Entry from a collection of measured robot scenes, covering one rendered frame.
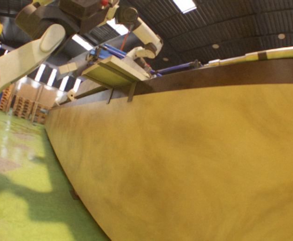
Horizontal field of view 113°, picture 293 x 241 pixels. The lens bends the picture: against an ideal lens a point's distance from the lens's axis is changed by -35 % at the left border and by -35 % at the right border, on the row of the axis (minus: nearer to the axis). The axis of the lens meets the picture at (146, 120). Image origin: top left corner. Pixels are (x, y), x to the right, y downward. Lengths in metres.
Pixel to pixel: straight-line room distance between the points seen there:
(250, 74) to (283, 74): 0.08
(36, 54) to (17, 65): 0.09
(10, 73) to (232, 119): 0.72
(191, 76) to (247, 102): 0.19
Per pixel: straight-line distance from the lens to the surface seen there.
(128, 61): 0.84
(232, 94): 0.37
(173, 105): 0.45
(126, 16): 0.85
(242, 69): 0.40
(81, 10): 0.74
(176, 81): 0.48
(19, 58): 0.66
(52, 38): 0.67
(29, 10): 0.75
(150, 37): 0.93
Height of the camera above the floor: 0.52
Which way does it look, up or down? 9 degrees up
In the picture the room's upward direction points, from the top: 14 degrees clockwise
